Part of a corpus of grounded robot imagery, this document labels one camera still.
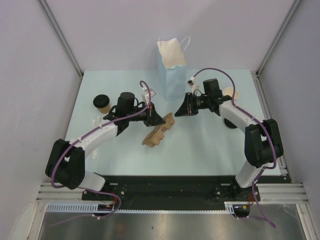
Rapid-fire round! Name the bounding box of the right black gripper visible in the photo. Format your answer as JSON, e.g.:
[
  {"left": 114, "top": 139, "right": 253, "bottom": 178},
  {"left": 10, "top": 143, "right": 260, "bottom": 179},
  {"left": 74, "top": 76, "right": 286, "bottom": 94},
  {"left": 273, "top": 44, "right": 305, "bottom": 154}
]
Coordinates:
[{"left": 175, "top": 92, "right": 211, "bottom": 117}]

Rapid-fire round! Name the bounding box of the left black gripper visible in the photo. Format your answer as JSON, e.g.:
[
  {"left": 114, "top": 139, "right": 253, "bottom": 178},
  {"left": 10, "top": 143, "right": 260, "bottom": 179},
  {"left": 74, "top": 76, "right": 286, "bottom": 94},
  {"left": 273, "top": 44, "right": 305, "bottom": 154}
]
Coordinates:
[{"left": 126, "top": 101, "right": 165, "bottom": 127}]

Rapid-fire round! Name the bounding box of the brown cardboard cup carrier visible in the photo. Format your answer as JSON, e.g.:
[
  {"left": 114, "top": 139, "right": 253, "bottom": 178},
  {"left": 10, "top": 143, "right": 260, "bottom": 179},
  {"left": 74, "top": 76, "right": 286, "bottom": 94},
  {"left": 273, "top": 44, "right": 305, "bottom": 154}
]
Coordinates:
[{"left": 142, "top": 112, "right": 175, "bottom": 148}]

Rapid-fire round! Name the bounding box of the light blue paper bag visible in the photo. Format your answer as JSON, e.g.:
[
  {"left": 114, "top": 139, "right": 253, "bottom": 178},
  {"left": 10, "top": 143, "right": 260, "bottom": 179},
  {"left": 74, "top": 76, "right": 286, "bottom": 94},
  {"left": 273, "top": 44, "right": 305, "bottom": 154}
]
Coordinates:
[{"left": 157, "top": 36, "right": 191, "bottom": 102}]

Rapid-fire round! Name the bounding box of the brown paper cup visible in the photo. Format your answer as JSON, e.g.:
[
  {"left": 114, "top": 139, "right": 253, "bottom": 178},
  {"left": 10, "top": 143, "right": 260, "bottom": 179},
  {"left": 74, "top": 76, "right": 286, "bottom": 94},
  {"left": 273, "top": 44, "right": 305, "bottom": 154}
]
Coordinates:
[
  {"left": 96, "top": 101, "right": 111, "bottom": 115},
  {"left": 222, "top": 87, "right": 240, "bottom": 100}
]

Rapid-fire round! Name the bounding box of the black plastic cup lid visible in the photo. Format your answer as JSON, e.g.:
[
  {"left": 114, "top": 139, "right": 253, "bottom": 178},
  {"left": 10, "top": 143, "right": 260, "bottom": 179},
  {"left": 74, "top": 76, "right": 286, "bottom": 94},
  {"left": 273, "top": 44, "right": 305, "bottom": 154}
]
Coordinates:
[{"left": 93, "top": 94, "right": 110, "bottom": 107}]

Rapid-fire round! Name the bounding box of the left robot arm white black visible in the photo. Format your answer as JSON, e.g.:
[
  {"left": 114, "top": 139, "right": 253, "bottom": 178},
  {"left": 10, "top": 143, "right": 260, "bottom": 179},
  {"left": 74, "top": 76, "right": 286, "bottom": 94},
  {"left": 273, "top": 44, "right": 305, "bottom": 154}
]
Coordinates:
[{"left": 45, "top": 90, "right": 165, "bottom": 200}]

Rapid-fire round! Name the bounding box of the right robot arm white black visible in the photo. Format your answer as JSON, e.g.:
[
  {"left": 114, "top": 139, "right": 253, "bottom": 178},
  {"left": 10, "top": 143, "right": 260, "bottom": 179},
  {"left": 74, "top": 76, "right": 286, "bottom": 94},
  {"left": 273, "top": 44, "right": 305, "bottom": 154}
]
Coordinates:
[{"left": 174, "top": 78, "right": 284, "bottom": 201}]

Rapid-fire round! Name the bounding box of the light blue table mat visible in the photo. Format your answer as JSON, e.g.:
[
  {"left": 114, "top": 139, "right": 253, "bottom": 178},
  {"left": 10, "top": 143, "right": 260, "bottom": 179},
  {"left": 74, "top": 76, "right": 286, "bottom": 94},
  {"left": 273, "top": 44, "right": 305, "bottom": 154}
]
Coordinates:
[{"left": 55, "top": 69, "right": 288, "bottom": 177}]

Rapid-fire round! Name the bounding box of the white wrapped straw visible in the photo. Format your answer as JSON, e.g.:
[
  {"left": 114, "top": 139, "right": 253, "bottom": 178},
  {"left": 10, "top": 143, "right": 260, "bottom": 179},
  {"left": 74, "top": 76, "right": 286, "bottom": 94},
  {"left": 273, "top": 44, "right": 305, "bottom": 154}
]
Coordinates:
[{"left": 91, "top": 115, "right": 101, "bottom": 159}]

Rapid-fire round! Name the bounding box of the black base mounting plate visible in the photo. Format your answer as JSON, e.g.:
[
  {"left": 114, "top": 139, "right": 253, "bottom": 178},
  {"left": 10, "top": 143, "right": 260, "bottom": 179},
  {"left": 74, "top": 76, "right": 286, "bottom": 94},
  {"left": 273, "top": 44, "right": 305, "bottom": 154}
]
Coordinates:
[{"left": 81, "top": 175, "right": 260, "bottom": 211}]

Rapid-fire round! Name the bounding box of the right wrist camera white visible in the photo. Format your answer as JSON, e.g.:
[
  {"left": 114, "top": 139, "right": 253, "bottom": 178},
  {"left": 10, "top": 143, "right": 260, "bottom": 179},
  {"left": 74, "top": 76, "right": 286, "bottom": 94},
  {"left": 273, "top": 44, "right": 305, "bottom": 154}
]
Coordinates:
[{"left": 187, "top": 76, "right": 199, "bottom": 93}]

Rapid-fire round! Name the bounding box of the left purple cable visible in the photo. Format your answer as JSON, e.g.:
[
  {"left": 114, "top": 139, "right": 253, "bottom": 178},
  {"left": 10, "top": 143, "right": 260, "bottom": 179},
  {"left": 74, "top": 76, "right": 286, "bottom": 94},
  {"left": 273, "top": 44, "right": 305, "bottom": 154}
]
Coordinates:
[{"left": 51, "top": 80, "right": 155, "bottom": 221}]

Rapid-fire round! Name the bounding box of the white slotted cable duct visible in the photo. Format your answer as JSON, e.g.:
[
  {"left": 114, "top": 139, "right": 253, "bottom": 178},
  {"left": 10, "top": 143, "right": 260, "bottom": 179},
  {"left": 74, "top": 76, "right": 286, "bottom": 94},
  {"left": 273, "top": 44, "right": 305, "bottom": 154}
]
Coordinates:
[{"left": 46, "top": 202, "right": 99, "bottom": 213}]

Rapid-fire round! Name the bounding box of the aluminium frame rail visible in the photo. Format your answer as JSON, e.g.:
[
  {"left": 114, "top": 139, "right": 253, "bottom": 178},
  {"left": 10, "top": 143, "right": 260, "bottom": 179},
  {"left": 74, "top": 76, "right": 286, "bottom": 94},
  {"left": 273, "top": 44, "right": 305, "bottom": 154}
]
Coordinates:
[{"left": 37, "top": 0, "right": 85, "bottom": 77}]

